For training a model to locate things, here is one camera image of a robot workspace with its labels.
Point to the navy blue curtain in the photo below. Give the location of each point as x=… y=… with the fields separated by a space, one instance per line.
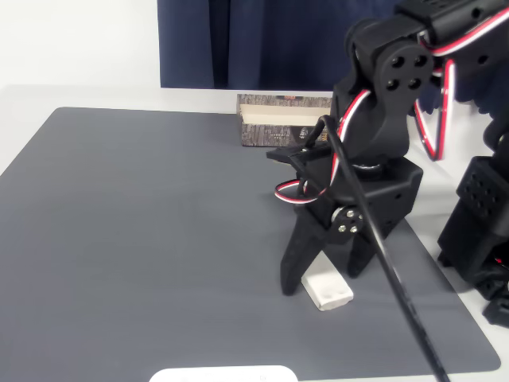
x=258 y=40

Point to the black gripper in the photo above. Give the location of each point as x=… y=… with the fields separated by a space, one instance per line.
x=391 y=191

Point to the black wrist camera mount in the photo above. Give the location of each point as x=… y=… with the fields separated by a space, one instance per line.
x=294 y=153

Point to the brown patterned cardboard tray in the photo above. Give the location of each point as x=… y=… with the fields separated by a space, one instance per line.
x=270 y=135

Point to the grey table mat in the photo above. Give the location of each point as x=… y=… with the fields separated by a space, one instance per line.
x=139 y=238

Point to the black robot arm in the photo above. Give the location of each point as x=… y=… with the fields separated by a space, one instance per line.
x=389 y=115

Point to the white rectangular block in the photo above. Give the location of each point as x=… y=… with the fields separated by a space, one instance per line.
x=330 y=292

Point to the white rounded plastic device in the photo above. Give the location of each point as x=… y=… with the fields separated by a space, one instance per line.
x=222 y=376

